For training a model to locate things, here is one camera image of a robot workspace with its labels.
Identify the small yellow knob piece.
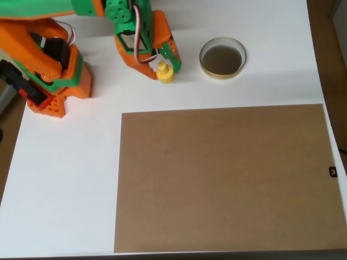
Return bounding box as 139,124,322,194
156,61,176,85

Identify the black and red controller block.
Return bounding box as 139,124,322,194
0,59,53,109

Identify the brown fibreboard sheet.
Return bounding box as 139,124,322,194
113,103,347,254

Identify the round wooden ring dish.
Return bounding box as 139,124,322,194
199,36,247,81

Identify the white red servo cable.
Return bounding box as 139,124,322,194
132,4,160,65
55,22,77,46

